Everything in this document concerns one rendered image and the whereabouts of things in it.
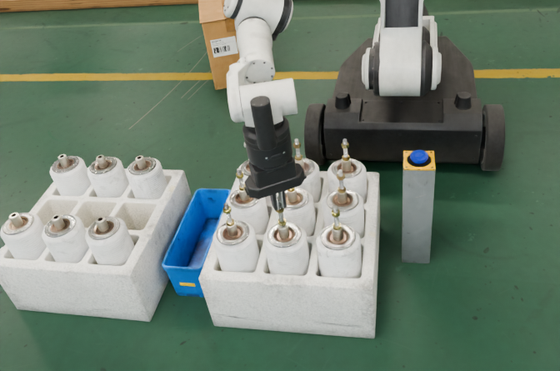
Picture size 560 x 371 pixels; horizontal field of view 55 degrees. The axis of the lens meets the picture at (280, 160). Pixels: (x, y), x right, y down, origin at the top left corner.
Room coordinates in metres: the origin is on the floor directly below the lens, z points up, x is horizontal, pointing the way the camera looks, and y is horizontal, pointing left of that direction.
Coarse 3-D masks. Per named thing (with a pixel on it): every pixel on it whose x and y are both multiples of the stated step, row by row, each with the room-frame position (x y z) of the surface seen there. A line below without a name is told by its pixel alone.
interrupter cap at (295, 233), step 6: (270, 228) 0.86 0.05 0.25; (276, 228) 0.86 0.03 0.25; (288, 228) 0.86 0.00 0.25; (294, 228) 0.85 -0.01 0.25; (270, 234) 0.85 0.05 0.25; (276, 234) 0.84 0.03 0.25; (294, 234) 0.83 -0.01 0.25; (300, 234) 0.83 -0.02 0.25; (270, 240) 0.83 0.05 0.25; (276, 240) 0.82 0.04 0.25; (282, 240) 0.82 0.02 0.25; (288, 240) 0.82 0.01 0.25; (294, 240) 0.82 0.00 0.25; (276, 246) 0.81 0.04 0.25; (282, 246) 0.80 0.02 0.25; (288, 246) 0.80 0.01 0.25
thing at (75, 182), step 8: (80, 160) 1.26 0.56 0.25; (80, 168) 1.23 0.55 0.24; (56, 176) 1.21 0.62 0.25; (64, 176) 1.20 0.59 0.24; (72, 176) 1.21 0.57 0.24; (80, 176) 1.22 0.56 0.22; (56, 184) 1.22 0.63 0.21; (64, 184) 1.20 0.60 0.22; (72, 184) 1.20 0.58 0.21; (80, 184) 1.21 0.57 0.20; (88, 184) 1.23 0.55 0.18; (64, 192) 1.20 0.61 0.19; (72, 192) 1.20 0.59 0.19; (80, 192) 1.21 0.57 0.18
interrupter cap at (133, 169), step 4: (148, 160) 1.20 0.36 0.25; (152, 160) 1.20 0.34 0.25; (132, 164) 1.19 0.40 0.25; (136, 164) 1.19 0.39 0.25; (148, 164) 1.19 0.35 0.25; (152, 164) 1.18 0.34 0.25; (128, 168) 1.18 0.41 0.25; (132, 168) 1.17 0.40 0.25; (136, 168) 1.18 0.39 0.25; (144, 168) 1.17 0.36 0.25; (148, 168) 1.16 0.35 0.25; (152, 168) 1.16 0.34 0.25; (132, 172) 1.16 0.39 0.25; (136, 172) 1.16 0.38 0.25; (140, 172) 1.15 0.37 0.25; (144, 172) 1.15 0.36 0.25; (148, 172) 1.15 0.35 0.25
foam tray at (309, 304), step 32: (320, 224) 0.93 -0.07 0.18; (224, 288) 0.80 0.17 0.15; (256, 288) 0.78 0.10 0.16; (288, 288) 0.76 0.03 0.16; (320, 288) 0.74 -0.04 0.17; (352, 288) 0.72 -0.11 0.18; (224, 320) 0.81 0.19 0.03; (256, 320) 0.79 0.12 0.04; (288, 320) 0.77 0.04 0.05; (320, 320) 0.75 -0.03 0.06; (352, 320) 0.73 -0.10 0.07
